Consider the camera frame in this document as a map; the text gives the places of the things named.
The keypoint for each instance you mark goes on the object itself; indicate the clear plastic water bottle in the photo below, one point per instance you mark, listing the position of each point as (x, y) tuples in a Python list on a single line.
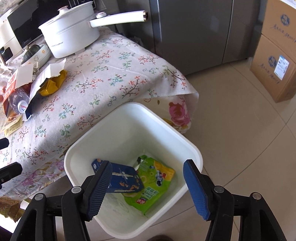
[(19, 100)]

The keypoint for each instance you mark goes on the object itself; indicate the blue cereal box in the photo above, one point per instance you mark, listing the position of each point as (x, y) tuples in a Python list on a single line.
[(124, 179)]

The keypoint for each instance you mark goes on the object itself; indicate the white electric cooking pot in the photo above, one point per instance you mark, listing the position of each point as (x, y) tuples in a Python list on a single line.
[(72, 30)]

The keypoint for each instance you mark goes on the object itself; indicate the black microwave oven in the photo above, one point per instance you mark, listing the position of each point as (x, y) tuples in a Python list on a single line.
[(26, 19)]

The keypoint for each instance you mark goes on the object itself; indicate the orange white milk carton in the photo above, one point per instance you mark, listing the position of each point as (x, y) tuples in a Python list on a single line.
[(22, 77)]

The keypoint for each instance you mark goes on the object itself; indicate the white trash bin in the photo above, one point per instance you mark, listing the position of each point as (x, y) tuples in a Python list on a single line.
[(121, 137)]

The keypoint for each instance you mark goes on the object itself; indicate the cardboard box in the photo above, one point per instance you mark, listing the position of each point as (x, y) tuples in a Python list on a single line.
[(274, 69), (279, 24)]

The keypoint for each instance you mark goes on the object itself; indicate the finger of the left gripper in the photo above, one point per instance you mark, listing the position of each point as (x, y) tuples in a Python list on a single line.
[(4, 143), (10, 171)]

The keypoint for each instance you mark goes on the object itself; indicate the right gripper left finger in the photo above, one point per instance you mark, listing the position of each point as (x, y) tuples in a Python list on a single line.
[(94, 190)]

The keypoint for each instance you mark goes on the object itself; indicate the green onion rings bag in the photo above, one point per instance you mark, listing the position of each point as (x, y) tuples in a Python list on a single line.
[(156, 178)]

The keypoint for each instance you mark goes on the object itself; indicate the yellow snack wrapper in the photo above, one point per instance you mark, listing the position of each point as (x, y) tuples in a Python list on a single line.
[(53, 84)]

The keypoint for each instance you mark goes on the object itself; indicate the dark green pumpkin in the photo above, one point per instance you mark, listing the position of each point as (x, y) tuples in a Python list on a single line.
[(30, 52)]

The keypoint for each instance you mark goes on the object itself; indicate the lower cardboard box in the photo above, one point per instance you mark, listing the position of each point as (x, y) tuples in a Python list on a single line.
[(274, 69)]

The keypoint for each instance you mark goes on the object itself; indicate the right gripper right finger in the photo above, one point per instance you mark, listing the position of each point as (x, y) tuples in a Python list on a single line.
[(201, 190)]

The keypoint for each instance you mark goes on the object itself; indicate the white air fryer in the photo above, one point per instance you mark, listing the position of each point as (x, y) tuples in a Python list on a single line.
[(10, 47)]

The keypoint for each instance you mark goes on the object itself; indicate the grey refrigerator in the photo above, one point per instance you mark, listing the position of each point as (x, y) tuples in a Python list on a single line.
[(197, 35)]

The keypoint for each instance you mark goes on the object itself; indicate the floral tablecloth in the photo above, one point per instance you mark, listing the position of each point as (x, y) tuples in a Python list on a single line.
[(110, 72)]

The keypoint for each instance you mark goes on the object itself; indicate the upper cardboard box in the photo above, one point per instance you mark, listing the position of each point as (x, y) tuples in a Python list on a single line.
[(279, 24)]

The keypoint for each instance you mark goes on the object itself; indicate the white ceramic bowl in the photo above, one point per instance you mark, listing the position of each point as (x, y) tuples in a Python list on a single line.
[(41, 57)]

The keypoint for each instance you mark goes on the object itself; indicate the white paper sheet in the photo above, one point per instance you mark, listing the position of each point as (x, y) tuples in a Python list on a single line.
[(52, 70)]

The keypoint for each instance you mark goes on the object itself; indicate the beige snack packet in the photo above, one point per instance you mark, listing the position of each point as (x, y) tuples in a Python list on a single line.
[(12, 124)]

